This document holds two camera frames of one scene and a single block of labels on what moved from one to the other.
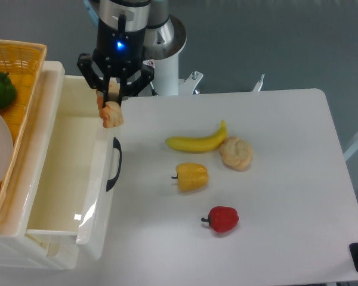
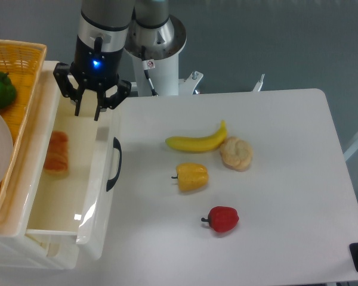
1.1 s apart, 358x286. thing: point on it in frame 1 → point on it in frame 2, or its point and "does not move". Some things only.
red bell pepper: [222, 218] does not move
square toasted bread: [111, 113] → [57, 162]
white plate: [0, 152] does not move
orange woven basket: [23, 61] does not move
